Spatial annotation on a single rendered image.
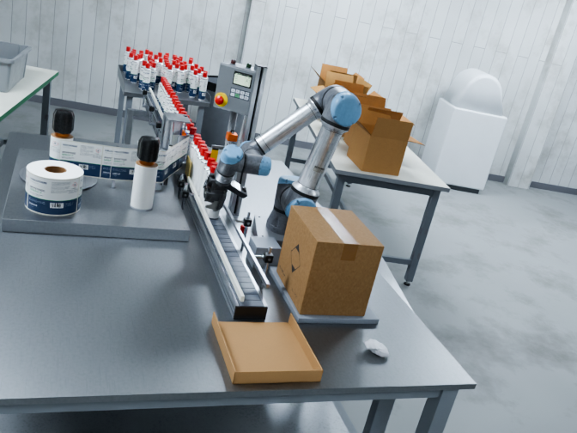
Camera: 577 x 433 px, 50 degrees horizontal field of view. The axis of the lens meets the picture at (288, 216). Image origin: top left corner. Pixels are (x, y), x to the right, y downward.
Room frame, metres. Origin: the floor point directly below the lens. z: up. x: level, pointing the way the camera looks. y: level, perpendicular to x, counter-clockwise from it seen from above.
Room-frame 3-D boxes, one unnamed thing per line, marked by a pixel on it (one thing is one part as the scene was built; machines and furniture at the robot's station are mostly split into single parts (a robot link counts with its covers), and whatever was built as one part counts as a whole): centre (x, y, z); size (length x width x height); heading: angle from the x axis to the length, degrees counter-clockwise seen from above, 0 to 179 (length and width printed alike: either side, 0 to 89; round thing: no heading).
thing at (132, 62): (4.84, 1.20, 0.98); 0.57 x 0.46 x 0.21; 112
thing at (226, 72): (2.64, 0.33, 1.38); 0.17 x 0.10 x 0.19; 77
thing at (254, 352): (1.58, -0.02, 0.85); 0.30 x 0.26 x 0.04; 22
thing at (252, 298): (2.50, 0.36, 0.86); 1.65 x 0.08 x 0.04; 22
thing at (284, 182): (2.42, 0.01, 1.05); 0.13 x 0.12 x 0.14; 19
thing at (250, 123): (2.60, 0.25, 1.16); 0.04 x 0.04 x 0.67; 22
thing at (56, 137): (2.44, 0.98, 1.04); 0.09 x 0.09 x 0.29
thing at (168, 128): (2.86, 0.61, 1.01); 0.14 x 0.13 x 0.26; 22
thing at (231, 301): (2.50, 0.36, 0.85); 1.65 x 0.11 x 0.05; 22
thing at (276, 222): (2.44, 0.01, 0.93); 0.15 x 0.15 x 0.10
